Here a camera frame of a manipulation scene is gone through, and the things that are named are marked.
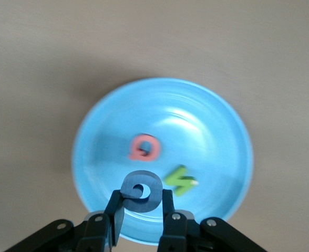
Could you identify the pink letter Q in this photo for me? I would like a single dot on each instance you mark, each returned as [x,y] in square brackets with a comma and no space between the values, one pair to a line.
[155,149]

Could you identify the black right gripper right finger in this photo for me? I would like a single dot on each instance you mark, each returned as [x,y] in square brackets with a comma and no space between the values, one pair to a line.
[175,236]

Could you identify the blue letter G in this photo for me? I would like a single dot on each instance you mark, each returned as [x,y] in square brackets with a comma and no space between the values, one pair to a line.
[154,199]

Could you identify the blue plate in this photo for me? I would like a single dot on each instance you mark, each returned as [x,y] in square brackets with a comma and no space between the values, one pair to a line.
[209,131]

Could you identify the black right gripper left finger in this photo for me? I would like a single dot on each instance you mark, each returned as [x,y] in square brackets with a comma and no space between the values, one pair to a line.
[96,236]

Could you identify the green letter N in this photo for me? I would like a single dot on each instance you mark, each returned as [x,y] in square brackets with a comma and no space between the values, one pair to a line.
[182,183]

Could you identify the brown table mat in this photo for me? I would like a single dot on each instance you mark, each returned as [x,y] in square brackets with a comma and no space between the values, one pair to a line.
[39,52]

